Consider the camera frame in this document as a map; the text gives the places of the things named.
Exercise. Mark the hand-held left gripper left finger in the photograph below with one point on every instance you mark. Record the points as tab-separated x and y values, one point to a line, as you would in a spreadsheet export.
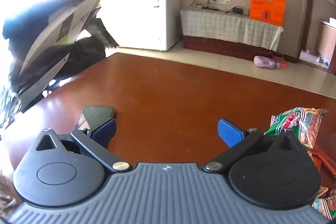
105	132

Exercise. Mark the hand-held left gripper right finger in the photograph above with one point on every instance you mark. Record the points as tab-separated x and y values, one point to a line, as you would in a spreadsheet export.
229	132

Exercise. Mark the large green cracker bag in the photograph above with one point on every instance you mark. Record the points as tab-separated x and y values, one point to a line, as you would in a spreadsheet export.
294	121

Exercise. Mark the wide orange snack packet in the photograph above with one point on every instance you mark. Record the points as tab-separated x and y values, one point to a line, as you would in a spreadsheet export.
314	159

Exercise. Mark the black smartphone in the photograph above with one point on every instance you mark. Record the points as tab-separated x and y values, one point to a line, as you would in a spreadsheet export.
92	116

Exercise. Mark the purple plastic bottle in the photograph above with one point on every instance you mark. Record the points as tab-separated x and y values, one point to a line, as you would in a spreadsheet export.
265	62

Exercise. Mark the pink floor mat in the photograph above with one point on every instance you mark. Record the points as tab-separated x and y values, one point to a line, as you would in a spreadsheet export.
283	65

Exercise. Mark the pale lace cabinet cover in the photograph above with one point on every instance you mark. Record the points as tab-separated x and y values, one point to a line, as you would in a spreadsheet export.
225	26

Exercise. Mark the electric scooter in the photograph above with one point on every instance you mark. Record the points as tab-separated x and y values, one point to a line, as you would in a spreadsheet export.
52	29

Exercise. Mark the black router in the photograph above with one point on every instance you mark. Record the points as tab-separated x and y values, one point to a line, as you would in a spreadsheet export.
238	10

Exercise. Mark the white chest freezer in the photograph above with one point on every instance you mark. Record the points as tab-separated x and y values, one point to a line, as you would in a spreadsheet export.
141	14

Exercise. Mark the orange cardboard gift box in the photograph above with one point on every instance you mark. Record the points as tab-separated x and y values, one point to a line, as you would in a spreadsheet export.
266	7

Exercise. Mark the wooden kitchen cabinet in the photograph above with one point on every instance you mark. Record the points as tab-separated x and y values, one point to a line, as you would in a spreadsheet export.
327	40

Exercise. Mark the wooden door frame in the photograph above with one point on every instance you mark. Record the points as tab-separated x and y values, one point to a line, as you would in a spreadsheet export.
305	3

